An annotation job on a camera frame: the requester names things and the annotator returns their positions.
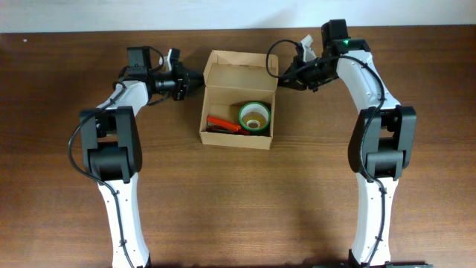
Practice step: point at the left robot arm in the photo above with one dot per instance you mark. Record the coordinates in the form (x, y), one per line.
(111, 147)

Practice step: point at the green tape roll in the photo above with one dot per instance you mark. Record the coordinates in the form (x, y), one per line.
(255, 107)

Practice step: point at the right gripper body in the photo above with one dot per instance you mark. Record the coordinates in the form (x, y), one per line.
(310, 75)

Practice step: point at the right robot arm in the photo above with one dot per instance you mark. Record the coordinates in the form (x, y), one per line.
(381, 143)

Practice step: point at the yellow tape roll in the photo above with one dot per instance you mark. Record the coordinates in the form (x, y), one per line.
(254, 121)

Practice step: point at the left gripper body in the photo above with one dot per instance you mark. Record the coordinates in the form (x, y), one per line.
(181, 80)

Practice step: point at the brown cardboard box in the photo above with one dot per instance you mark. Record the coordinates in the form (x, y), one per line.
(232, 80)

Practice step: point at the orange utility knife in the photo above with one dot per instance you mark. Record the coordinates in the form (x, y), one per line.
(223, 123)

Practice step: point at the orange black stapler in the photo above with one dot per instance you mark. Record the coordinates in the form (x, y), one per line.
(219, 129)

